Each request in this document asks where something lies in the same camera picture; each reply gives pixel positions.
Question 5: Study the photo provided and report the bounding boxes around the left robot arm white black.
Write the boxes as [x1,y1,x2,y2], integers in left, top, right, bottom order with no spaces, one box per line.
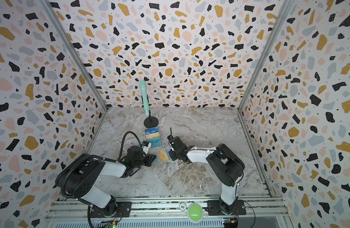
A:
[55,146,157,218]

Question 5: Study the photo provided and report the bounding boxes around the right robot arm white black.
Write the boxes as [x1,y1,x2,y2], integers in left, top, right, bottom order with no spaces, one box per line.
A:
[167,135,245,206]

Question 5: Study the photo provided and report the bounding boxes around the teal VIP card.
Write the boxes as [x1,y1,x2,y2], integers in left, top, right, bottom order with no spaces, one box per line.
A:
[147,137,162,147]

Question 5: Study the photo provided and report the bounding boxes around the yellow VIP card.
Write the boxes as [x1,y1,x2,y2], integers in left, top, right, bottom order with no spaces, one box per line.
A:
[146,133,160,140]

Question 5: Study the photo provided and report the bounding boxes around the blue VIP card in stand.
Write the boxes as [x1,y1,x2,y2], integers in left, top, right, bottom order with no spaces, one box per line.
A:
[145,127,158,135]

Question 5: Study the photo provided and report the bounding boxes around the black round microphone stand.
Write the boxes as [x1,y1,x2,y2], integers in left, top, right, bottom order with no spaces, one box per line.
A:
[144,97,159,128]

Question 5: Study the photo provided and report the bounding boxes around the green round push button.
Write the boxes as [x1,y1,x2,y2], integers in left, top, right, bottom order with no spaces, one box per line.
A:
[187,203,203,223]

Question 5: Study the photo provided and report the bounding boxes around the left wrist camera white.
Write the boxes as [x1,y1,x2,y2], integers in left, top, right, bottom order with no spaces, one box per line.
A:
[141,141,152,154]

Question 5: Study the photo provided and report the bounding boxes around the black corrugated cable hose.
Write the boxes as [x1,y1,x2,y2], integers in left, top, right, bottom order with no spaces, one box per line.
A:
[60,131,143,197]

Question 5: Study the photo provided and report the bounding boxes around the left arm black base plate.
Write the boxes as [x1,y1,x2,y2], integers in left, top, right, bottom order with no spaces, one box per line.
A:
[90,201,132,219]

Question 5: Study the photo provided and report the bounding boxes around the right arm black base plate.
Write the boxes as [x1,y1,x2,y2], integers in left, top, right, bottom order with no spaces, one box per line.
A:
[205,199,246,216]

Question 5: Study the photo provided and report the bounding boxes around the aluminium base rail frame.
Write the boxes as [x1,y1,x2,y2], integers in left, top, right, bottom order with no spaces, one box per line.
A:
[43,195,292,228]

